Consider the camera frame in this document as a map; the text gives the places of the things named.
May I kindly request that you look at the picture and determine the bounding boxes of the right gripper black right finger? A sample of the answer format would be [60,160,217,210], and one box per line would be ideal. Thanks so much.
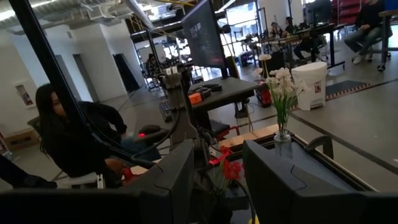
[242,139,361,224]

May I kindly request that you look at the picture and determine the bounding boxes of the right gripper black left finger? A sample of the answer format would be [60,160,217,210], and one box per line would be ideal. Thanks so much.
[124,139,195,224]

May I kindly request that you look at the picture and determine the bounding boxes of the orange-red carnation bunch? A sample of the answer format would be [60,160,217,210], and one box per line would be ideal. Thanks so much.
[214,159,245,195]

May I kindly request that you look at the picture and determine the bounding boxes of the red blossom spray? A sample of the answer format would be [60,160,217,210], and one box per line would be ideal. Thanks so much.
[208,145,233,166]

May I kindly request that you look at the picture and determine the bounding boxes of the white blossom spray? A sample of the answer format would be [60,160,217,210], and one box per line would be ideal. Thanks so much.
[253,54,282,134]
[267,67,309,135]

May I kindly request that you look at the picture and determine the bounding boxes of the black computer mouse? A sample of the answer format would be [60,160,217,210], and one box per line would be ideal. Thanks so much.
[137,124,169,144]

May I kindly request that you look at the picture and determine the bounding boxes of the light wooden table board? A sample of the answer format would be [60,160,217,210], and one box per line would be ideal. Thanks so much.
[218,123,280,147]

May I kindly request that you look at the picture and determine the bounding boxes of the black keyboard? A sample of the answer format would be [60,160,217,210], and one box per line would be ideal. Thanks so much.
[158,100,172,123]

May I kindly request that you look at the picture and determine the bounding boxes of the black red stool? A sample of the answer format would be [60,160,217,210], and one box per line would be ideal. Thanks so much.
[210,119,242,141]

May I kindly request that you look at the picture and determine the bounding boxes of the white chair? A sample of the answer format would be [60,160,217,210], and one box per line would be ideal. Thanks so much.
[27,116,105,190]

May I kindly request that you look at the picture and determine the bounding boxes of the black red computer case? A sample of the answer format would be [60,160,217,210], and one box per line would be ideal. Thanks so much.
[254,80,274,109]

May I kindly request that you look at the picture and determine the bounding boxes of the orange cube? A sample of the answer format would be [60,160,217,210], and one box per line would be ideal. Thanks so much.
[188,91,203,106]

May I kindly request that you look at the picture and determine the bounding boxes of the person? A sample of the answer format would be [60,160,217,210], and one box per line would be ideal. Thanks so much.
[343,0,394,65]
[269,21,283,40]
[284,16,312,60]
[34,82,163,188]

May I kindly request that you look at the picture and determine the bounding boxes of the white trash bin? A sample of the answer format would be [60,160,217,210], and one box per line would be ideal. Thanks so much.
[290,61,328,112]

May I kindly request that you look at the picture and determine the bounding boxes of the large black desk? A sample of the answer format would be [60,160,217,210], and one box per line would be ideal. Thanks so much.
[188,76,261,131]

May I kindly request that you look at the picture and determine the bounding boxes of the black headphones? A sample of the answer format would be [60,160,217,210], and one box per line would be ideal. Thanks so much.
[194,82,223,96]

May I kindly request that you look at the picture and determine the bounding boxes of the black floor mat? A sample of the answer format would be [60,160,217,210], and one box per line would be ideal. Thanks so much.
[325,80,373,101]

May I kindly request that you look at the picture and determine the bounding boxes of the black leaning panel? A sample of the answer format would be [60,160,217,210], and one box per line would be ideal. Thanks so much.
[113,52,141,93]

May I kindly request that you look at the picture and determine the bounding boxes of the wooden crate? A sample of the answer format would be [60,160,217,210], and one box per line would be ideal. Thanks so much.
[3,128,40,151]

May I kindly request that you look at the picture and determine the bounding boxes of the black computer monitor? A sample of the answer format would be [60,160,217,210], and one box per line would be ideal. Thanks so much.
[181,0,228,70]

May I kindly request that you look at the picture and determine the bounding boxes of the long black table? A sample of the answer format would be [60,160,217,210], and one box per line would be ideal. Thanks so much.
[264,22,346,71]

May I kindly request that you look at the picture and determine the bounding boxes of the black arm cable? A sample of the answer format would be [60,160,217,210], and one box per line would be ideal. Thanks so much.
[83,107,184,170]

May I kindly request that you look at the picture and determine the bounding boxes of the black frame bracket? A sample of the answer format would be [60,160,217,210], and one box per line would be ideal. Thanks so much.
[305,135,335,160]

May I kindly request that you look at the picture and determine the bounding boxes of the black overhead gantry frame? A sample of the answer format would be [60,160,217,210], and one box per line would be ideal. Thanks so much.
[8,0,94,147]

